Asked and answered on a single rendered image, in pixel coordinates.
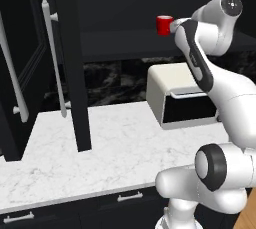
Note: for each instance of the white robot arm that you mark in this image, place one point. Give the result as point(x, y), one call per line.
point(233, 106)

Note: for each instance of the black cabinet door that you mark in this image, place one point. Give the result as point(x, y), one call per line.
point(23, 56)
point(75, 73)

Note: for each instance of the black open wall cabinet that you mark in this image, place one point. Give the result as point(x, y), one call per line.
point(126, 13)

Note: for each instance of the cream toaster oven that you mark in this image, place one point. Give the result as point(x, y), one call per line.
point(166, 83)

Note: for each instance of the black drawer front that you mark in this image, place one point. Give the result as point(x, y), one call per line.
point(43, 218)
point(126, 211)

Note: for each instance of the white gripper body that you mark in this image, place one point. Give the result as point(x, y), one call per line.
point(175, 25)

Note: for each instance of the red cup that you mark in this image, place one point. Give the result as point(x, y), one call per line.
point(163, 25)

